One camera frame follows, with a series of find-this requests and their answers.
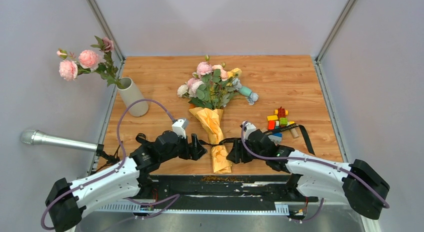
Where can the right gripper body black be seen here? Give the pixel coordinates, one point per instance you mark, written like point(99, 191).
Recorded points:
point(245, 157)

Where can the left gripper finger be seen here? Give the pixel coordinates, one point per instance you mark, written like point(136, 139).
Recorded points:
point(195, 142)
point(196, 153)

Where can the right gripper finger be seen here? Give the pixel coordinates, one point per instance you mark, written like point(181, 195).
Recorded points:
point(234, 156)
point(237, 143)

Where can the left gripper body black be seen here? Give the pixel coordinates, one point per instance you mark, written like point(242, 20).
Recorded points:
point(185, 151)

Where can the black ribbon with gold text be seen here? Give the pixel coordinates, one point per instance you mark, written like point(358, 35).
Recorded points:
point(265, 134)

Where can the flower bouquet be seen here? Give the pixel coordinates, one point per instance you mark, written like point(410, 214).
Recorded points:
point(209, 90)

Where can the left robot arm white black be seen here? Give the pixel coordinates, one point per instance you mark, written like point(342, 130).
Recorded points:
point(69, 202)

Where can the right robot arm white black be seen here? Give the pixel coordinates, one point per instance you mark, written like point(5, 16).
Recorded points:
point(356, 184)

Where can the white ceramic vase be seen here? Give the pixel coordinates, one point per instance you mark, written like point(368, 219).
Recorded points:
point(131, 93)

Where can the pink flowers in vase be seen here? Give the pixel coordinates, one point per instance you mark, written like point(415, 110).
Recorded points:
point(89, 61)

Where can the grey blue toy block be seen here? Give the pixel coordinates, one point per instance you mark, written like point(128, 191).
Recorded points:
point(276, 138)

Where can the scattered brown pellets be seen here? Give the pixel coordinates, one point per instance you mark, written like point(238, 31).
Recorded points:
point(212, 178)

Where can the pile of coloured toy blocks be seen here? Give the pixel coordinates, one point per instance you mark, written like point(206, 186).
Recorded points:
point(278, 119)

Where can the loose blue grey flower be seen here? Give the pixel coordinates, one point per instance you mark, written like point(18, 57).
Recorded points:
point(252, 98)

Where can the teal handheld tool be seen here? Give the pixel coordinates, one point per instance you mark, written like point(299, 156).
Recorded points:
point(245, 91)

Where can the small black tripod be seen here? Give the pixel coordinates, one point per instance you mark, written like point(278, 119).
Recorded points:
point(110, 159)

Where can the silver microphone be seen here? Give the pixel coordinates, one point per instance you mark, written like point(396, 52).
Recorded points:
point(37, 137)

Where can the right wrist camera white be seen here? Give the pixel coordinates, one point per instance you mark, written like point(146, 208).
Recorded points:
point(247, 129)

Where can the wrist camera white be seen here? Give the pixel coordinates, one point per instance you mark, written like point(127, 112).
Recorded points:
point(247, 129)
point(179, 127)

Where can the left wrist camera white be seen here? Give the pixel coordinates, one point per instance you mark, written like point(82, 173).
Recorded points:
point(179, 127)

